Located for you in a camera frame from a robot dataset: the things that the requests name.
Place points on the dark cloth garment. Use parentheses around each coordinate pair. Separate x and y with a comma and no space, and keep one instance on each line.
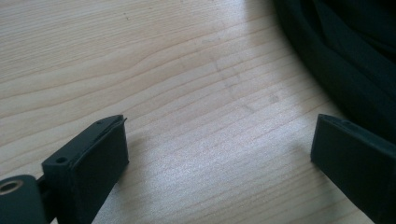
(351,53)

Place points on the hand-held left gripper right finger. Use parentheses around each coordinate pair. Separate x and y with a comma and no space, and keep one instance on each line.
(358,161)

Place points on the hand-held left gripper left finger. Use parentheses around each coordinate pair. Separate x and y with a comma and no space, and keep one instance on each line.
(90,168)

